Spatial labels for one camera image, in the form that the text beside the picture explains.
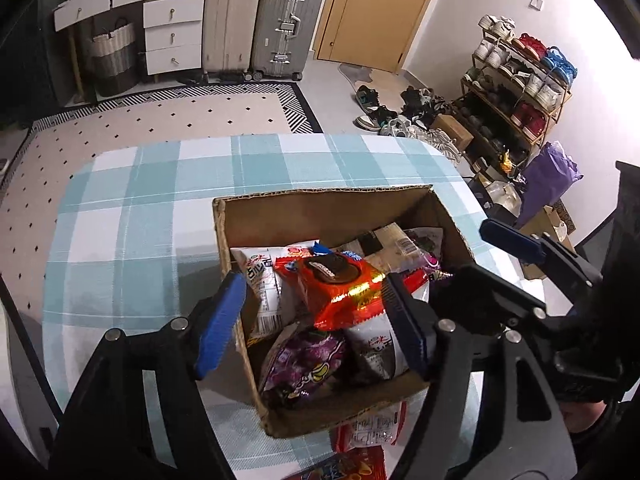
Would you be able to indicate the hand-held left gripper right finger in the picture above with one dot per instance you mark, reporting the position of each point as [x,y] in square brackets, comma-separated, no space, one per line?
[407,330]

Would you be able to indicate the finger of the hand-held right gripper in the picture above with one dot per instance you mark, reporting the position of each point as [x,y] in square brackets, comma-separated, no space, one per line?
[485,295]
[510,244]

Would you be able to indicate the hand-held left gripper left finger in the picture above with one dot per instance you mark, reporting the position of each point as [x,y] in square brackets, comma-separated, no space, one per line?
[220,330]

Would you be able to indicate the white noodle snack packet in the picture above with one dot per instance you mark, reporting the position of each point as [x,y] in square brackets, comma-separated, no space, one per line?
[372,355]
[262,290]

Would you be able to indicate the purple and silver snack packet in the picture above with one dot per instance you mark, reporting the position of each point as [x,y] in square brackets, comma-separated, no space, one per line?
[430,262]

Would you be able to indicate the large purple snack packet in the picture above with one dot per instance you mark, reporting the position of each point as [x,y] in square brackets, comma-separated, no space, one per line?
[305,365]

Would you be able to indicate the clear cracker packet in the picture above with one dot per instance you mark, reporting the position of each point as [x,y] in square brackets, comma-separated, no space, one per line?
[385,240]

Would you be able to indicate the blue cookie packet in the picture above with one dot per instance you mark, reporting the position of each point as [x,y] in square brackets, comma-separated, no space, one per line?
[320,249]

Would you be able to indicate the brown cardboard box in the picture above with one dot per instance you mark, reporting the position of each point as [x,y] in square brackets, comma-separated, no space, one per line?
[320,210]

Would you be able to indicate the person's right hand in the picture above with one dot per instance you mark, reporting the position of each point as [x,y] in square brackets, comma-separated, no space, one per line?
[585,416]

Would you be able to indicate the purple plastic bag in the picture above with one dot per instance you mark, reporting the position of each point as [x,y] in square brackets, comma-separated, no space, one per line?
[547,180]

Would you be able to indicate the red and white snack packet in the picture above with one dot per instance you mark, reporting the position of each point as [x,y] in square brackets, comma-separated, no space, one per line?
[370,430]

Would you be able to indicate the small brown shoe box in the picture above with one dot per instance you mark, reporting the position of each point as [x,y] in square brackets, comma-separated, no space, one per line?
[452,130]

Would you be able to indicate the wooden shoe rack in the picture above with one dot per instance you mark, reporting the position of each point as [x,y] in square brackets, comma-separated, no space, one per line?
[500,105]

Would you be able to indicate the teal checked tablecloth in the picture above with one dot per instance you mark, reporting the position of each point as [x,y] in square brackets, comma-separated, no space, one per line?
[125,220]

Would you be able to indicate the red printed snack packet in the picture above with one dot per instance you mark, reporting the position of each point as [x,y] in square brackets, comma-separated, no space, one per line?
[345,467]

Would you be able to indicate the pile of sneakers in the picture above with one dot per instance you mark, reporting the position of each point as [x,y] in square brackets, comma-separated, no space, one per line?
[400,110]

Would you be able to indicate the rows of assorted shoes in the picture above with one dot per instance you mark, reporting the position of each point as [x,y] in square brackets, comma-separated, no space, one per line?
[530,60]

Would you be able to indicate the grey doormat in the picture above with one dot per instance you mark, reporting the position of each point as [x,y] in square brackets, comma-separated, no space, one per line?
[370,76]

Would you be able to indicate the patterned beige rug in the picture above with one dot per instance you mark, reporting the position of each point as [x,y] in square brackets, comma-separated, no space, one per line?
[150,115]

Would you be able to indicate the wooden door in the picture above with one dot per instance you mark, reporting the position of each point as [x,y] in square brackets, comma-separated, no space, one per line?
[380,10]

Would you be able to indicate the grey woven basket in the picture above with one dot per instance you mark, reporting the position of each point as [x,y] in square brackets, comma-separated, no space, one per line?
[114,60]

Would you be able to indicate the white drawer dresser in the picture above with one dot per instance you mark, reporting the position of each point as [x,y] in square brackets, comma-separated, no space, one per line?
[170,25]

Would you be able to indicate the beige suitcase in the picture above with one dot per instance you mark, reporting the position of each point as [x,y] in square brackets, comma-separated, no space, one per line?
[232,20]

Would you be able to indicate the silver suitcase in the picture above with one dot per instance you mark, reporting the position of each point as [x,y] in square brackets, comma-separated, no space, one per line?
[287,25]

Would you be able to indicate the dark grey fridge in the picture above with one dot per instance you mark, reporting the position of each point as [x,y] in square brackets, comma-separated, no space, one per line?
[30,60]

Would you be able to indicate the white light switch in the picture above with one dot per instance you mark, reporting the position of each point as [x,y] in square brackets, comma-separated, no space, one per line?
[537,3]

